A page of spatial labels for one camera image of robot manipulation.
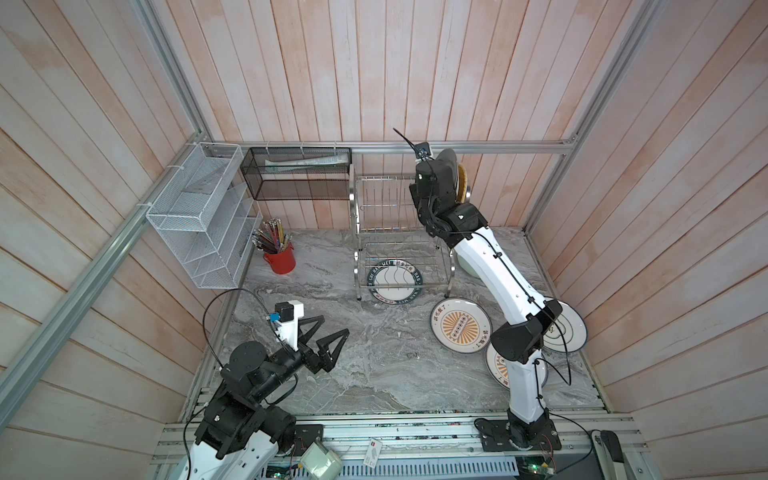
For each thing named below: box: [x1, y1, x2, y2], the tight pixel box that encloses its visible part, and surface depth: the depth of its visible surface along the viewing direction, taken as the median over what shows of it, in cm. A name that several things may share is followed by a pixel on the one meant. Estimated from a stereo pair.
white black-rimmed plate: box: [543, 297, 588, 353], surface depth 93 cm
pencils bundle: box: [251, 218, 292, 254], surface depth 102 cm
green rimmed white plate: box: [367, 259, 423, 305], surface depth 103 cm
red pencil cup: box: [263, 242, 296, 275], surface depth 109 cm
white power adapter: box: [300, 440, 343, 480], surface depth 68 cm
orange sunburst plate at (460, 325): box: [430, 298, 493, 354], surface depth 95 cm
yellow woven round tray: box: [458, 163, 468, 204], surface depth 76 cm
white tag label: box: [363, 439, 383, 469], surface depth 73 cm
